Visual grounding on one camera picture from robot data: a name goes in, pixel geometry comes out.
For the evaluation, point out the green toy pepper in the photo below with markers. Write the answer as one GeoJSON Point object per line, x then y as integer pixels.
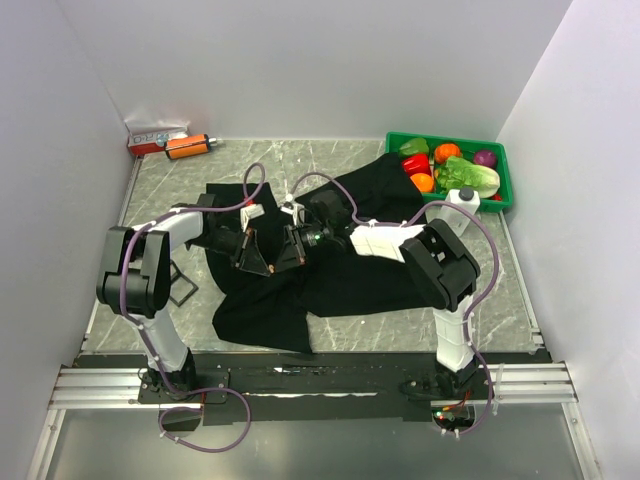
{"type": "Point", "coordinates": [413, 147]}

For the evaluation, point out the aluminium rail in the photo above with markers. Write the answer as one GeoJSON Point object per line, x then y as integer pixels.
{"type": "Point", "coordinates": [121, 388]}

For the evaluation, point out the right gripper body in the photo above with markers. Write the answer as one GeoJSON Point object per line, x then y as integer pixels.
{"type": "Point", "coordinates": [316, 236]}

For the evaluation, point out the purple toy onion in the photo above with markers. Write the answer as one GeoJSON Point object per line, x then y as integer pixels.
{"type": "Point", "coordinates": [486, 158]}

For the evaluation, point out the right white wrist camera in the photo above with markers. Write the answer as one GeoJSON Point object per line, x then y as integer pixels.
{"type": "Point", "coordinates": [296, 210]}

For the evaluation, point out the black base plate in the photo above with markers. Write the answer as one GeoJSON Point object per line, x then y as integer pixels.
{"type": "Point", "coordinates": [227, 388]}

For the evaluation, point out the black square frame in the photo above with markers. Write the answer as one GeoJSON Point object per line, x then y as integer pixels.
{"type": "Point", "coordinates": [182, 287]}

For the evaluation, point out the toy lettuce cabbage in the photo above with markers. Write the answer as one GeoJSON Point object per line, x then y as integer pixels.
{"type": "Point", "coordinates": [458, 173]}

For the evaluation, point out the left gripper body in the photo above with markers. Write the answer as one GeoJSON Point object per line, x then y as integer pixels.
{"type": "Point", "coordinates": [229, 242]}

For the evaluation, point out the black garment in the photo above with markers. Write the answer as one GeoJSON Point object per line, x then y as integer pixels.
{"type": "Point", "coordinates": [272, 311]}

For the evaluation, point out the red toy pepper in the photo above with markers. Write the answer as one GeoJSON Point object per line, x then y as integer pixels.
{"type": "Point", "coordinates": [417, 164]}

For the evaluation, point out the orange toy fruit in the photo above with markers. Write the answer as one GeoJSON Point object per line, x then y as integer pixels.
{"type": "Point", "coordinates": [423, 182]}

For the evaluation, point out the orange toy pumpkin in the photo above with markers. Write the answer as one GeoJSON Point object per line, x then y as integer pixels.
{"type": "Point", "coordinates": [446, 150]}

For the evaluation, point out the orange cylinder tool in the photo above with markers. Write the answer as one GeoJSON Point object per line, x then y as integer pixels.
{"type": "Point", "coordinates": [180, 148]}

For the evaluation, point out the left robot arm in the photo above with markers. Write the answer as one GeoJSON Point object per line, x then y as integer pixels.
{"type": "Point", "coordinates": [135, 278]}

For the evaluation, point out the green plastic crate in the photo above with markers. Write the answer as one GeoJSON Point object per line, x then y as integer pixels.
{"type": "Point", "coordinates": [501, 200]}

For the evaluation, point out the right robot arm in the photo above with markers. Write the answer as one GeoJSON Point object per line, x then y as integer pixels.
{"type": "Point", "coordinates": [441, 268]}

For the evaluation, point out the red white box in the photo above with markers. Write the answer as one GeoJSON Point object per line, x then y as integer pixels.
{"type": "Point", "coordinates": [148, 138]}

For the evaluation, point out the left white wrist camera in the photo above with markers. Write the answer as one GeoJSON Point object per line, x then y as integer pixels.
{"type": "Point", "coordinates": [249, 212]}

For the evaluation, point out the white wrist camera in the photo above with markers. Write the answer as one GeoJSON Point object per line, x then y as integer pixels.
{"type": "Point", "coordinates": [296, 210]}
{"type": "Point", "coordinates": [249, 212]}

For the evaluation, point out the white plastic bottle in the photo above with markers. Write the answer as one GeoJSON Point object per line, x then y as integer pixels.
{"type": "Point", "coordinates": [466, 199]}

